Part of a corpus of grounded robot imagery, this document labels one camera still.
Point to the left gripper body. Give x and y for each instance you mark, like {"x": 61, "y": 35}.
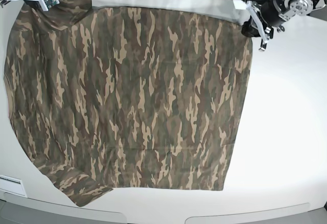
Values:
{"x": 265, "y": 16}

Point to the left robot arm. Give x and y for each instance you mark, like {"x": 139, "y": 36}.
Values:
{"x": 300, "y": 8}

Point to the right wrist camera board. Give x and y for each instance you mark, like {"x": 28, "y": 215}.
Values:
{"x": 46, "y": 5}

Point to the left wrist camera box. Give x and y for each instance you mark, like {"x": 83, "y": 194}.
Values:
{"x": 240, "y": 4}

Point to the camouflage T-shirt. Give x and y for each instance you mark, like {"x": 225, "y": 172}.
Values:
{"x": 104, "y": 98}

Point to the white label plate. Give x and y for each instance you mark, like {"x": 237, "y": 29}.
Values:
{"x": 12, "y": 185}

